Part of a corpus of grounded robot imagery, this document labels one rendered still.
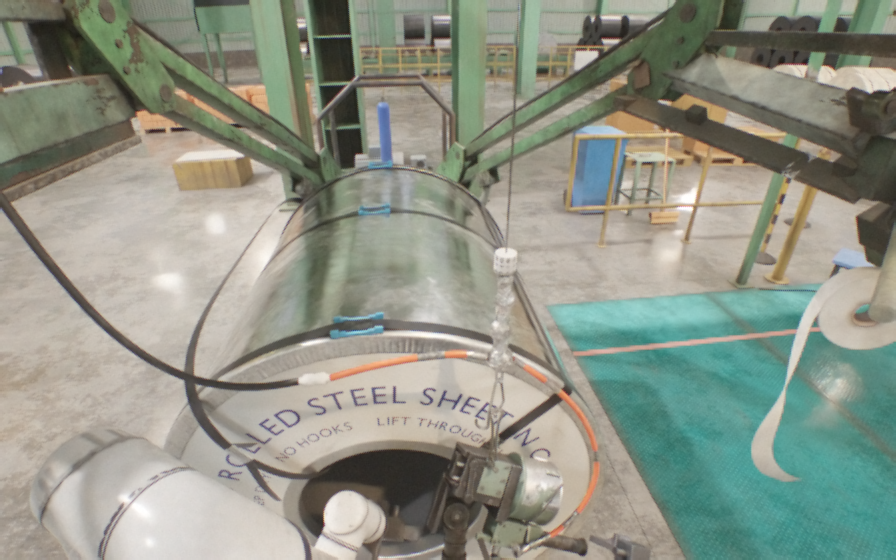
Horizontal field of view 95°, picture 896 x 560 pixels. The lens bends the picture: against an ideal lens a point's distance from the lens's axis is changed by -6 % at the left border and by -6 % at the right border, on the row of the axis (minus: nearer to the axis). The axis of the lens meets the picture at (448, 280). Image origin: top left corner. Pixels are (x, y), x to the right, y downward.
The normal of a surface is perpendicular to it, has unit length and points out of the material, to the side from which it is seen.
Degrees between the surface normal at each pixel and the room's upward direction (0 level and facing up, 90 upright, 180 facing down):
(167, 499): 9
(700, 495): 0
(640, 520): 0
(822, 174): 34
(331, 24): 90
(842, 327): 90
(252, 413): 90
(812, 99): 50
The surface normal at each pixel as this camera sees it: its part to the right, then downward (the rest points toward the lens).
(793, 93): -0.74, -0.43
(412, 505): -0.19, -0.84
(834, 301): -0.33, 0.47
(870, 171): -0.99, 0.06
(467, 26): 0.10, 0.50
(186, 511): 0.25, -0.83
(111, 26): 1.00, 0.03
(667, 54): -0.89, 0.24
